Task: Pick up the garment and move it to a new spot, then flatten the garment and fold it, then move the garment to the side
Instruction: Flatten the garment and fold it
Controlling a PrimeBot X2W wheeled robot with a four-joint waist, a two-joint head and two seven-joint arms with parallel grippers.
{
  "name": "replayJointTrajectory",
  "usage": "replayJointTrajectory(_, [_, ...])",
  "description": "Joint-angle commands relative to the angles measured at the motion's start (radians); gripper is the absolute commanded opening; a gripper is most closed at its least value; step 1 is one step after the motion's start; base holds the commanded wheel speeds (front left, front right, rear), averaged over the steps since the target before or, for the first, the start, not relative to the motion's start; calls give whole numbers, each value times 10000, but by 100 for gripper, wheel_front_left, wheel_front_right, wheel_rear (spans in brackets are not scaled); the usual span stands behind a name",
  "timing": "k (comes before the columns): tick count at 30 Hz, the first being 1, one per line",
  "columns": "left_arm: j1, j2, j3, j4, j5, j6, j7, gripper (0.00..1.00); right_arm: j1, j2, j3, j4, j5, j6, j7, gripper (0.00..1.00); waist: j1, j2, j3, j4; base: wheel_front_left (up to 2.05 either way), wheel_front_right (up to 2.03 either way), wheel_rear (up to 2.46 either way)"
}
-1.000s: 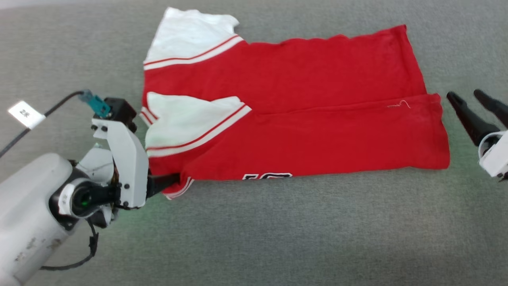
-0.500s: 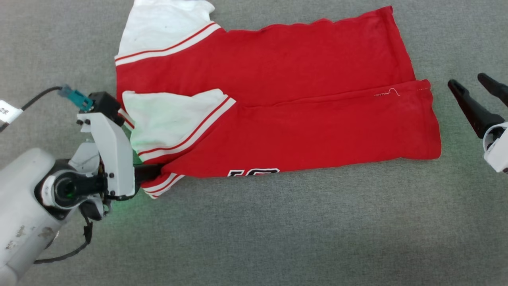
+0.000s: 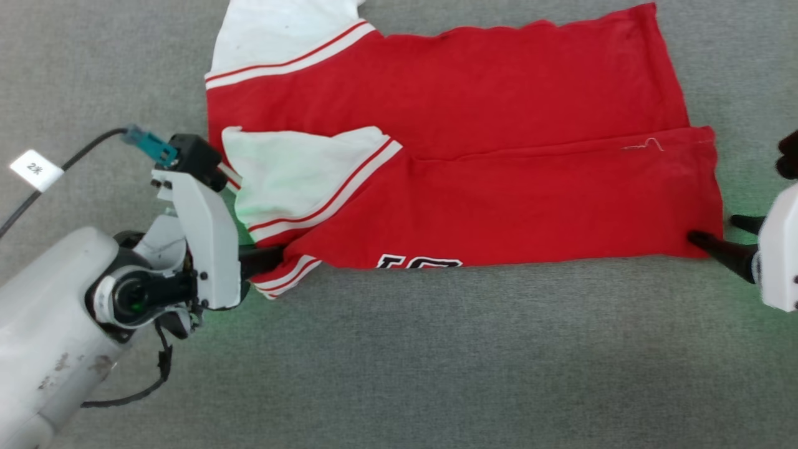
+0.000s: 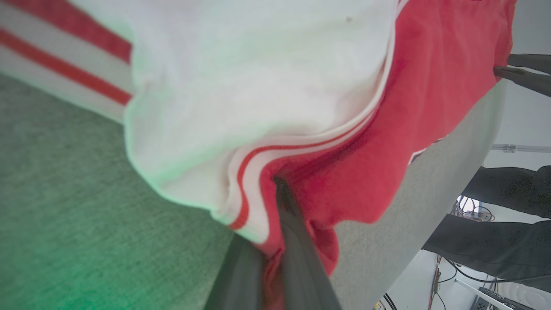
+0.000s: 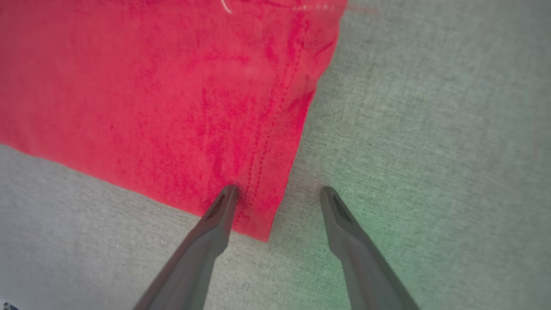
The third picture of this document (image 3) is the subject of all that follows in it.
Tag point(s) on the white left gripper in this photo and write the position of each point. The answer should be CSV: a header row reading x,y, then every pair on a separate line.
x,y
209,249

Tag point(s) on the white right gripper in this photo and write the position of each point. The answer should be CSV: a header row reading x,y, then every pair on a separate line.
x,y
782,255

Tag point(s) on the red and white sports jersey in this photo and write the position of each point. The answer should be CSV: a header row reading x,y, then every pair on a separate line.
x,y
499,187

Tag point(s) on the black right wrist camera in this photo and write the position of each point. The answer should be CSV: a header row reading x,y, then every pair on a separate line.
x,y
789,156

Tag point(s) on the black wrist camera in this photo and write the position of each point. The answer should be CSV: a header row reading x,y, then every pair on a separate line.
x,y
196,159
789,156

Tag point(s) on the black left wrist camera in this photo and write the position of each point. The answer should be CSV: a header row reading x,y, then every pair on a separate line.
x,y
196,159

